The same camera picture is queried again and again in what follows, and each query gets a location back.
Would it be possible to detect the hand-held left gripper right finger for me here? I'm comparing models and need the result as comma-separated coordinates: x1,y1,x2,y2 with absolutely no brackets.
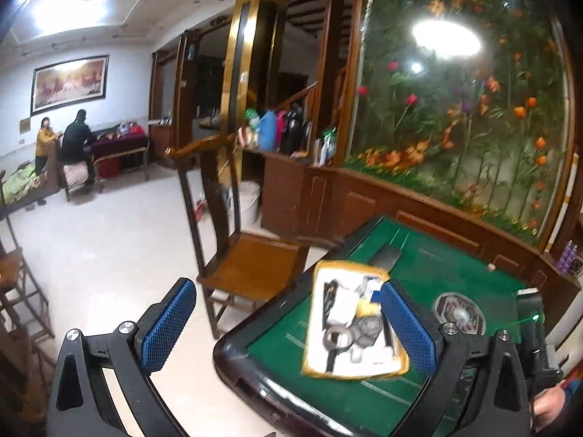
379,279,533,437

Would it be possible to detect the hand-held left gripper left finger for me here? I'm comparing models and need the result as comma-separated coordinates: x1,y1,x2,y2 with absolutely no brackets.
46,277,197,437

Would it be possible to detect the blue white medicine box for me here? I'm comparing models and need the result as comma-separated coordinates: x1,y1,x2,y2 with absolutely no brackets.
363,277,384,304

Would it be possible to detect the black tape roll white core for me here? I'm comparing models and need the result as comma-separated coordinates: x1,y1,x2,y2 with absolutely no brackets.
323,324,356,352

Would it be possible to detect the white foam box yellow tape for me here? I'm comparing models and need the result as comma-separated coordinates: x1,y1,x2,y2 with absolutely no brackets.
301,259,411,381

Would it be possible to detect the person's right hand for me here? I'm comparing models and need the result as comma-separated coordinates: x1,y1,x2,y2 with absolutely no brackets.
532,383,570,434

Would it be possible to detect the grey round table console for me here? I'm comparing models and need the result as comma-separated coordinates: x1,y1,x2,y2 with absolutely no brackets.
432,291,487,336

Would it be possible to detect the black smartphone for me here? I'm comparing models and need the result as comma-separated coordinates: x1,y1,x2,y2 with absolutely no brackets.
369,244,402,270

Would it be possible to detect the purple bottle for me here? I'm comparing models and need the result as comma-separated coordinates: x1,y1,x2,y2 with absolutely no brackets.
557,240,580,275

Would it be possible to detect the wooden chair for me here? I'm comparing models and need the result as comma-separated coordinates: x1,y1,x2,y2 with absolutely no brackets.
163,131,316,340

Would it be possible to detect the green mahjong table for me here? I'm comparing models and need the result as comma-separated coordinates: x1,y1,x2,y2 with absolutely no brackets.
240,146,583,331

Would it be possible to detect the white plastic bucket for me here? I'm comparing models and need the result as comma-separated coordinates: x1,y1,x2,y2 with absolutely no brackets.
238,180,262,227

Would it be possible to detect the wooden stool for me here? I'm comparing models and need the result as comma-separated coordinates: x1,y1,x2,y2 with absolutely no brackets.
0,245,52,344

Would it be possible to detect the table with dark red cloth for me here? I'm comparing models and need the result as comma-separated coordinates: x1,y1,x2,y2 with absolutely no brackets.
92,131,151,181

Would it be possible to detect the green blanket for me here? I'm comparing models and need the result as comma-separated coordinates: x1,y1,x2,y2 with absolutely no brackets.
0,163,47,206

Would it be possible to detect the blue thermos jug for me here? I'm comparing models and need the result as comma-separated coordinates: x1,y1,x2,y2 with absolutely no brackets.
258,109,280,153

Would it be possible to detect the flower wall mural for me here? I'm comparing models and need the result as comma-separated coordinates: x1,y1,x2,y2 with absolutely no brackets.
345,0,574,247

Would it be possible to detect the framed wall picture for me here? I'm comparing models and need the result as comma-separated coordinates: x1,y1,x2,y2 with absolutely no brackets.
30,55,111,118

